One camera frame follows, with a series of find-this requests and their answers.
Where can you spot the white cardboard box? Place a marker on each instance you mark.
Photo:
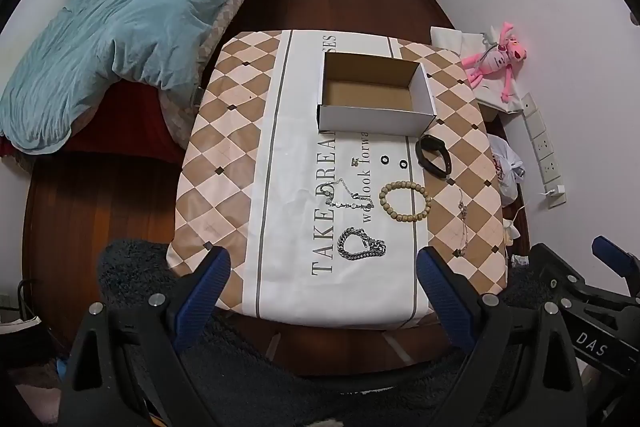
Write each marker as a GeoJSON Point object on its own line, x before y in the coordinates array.
{"type": "Point", "coordinates": [372, 119]}

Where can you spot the black wristband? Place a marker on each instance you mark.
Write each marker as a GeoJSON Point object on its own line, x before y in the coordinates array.
{"type": "Point", "coordinates": [431, 167]}

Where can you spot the white plug charger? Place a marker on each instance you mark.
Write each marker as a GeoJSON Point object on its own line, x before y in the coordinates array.
{"type": "Point", "coordinates": [556, 191]}

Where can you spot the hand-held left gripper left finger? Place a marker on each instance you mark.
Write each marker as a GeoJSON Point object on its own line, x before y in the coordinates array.
{"type": "Point", "coordinates": [205, 292]}

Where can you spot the dark grey fluffy cloth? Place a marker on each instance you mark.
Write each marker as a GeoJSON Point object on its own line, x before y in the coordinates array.
{"type": "Point", "coordinates": [280, 387]}

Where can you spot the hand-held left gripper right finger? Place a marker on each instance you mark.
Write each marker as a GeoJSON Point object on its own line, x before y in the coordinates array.
{"type": "Point", "coordinates": [442, 292]}

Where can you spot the red bed sheet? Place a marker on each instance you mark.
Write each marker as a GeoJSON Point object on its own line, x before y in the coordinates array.
{"type": "Point", "coordinates": [130, 122]}

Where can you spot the teal duvet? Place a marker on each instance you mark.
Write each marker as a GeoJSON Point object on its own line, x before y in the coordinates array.
{"type": "Point", "coordinates": [130, 17]}

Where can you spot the brown checked tablecloth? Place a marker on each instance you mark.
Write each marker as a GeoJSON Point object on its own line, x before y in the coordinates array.
{"type": "Point", "coordinates": [230, 157]}

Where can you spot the white wall outlet strip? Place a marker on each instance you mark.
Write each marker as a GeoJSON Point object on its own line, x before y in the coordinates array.
{"type": "Point", "coordinates": [542, 142]}

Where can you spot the white plastic bag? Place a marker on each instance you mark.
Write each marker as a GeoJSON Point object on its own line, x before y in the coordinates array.
{"type": "Point", "coordinates": [507, 169]}

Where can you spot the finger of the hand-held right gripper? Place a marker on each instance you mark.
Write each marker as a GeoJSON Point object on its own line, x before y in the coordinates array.
{"type": "Point", "coordinates": [617, 254]}
{"type": "Point", "coordinates": [560, 274]}

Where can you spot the white paper bag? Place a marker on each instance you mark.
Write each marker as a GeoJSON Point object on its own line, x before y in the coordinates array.
{"type": "Point", "coordinates": [492, 94]}

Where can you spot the pink plush toy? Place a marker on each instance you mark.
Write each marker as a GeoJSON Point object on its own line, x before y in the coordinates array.
{"type": "Point", "coordinates": [500, 57]}

